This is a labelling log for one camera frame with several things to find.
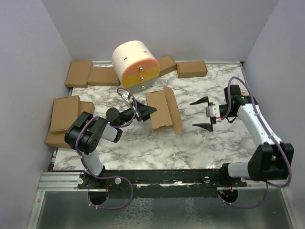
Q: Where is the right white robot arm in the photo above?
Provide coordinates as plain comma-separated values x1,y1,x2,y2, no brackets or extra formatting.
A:
194,84,294,187

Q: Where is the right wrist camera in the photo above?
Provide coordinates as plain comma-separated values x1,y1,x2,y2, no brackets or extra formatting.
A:
205,104,222,120

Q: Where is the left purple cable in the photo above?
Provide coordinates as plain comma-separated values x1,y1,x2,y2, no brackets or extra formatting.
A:
75,87,138,211

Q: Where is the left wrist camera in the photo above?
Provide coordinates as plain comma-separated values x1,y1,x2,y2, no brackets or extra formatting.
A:
121,91,132,104

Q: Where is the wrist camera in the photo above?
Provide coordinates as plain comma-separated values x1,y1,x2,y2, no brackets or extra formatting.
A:
205,104,222,120
121,91,132,104

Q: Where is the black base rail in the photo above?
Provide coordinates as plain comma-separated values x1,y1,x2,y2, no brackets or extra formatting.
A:
78,169,246,198

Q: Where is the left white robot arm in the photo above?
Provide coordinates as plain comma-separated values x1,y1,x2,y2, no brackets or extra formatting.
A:
64,102,157,188

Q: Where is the round pastel drawer cabinet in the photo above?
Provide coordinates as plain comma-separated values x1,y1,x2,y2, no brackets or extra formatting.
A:
112,41,160,94

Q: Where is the cardboard box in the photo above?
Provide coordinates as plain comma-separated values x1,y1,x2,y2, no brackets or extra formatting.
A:
158,55,177,77
65,61,93,88
177,61,208,79
45,102,95,148
50,95,80,133
145,86,183,135
87,67,120,86

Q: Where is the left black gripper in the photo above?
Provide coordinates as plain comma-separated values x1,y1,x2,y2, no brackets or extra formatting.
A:
117,98,157,127

